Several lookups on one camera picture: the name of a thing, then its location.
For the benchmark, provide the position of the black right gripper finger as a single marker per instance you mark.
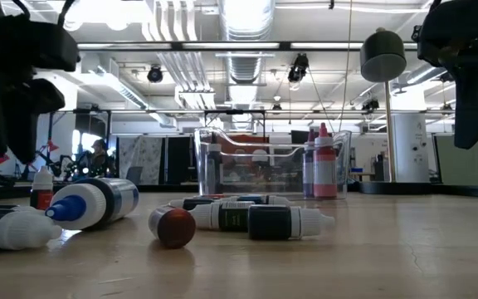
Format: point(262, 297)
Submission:
point(469, 108)

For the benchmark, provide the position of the blue food coloring bottle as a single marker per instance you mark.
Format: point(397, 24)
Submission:
point(98, 199)

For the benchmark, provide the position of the small dark dropper bottle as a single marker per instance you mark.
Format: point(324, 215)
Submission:
point(270, 222)
point(23, 232)

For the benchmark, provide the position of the pink food coloring bottle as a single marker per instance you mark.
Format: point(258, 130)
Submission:
point(325, 174)

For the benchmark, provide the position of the violet food coloring bottle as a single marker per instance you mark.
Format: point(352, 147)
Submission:
point(308, 170)

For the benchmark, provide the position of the clear plastic bin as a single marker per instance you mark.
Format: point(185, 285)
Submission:
point(264, 174)

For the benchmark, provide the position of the small green dropper bottle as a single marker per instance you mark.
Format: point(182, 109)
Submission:
point(232, 218)

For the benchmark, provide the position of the green partition panel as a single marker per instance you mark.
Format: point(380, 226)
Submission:
point(446, 166)

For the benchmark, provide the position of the white cylindrical column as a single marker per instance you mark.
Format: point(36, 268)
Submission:
point(411, 158)

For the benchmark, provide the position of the thin metal pole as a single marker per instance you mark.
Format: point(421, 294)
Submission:
point(389, 124)

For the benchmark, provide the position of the person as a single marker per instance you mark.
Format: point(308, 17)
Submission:
point(97, 160)

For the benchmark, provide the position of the black cylinder on pole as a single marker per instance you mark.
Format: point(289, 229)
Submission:
point(382, 54)

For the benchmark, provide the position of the black ceiling fixture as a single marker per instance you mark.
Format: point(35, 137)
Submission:
point(371, 106)

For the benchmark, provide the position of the black round stand base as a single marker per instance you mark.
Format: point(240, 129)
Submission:
point(401, 187)

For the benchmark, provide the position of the patterned white curtain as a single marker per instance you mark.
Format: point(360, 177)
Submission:
point(141, 153)

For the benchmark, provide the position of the grey chair back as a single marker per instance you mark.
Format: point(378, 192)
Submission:
point(135, 174)

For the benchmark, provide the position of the black ceiling spotlight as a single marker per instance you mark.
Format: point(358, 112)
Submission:
point(155, 74)
point(298, 68)

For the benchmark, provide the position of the black curtain panel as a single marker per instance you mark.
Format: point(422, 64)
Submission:
point(179, 162)

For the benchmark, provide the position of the black monitor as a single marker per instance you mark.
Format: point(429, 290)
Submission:
point(299, 137)

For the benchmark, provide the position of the orange cloth backdrop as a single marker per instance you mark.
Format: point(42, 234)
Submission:
point(239, 143)

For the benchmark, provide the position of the grey ceiling duct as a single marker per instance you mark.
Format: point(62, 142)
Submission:
point(425, 72)

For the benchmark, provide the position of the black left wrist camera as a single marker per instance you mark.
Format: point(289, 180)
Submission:
point(54, 45)

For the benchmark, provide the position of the thin black frame bar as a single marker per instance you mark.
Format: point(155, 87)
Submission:
point(189, 111)

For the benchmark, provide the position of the black table edge rail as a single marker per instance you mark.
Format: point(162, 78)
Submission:
point(172, 187)

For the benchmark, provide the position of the silver ceiling duct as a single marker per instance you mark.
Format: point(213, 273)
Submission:
point(245, 66)

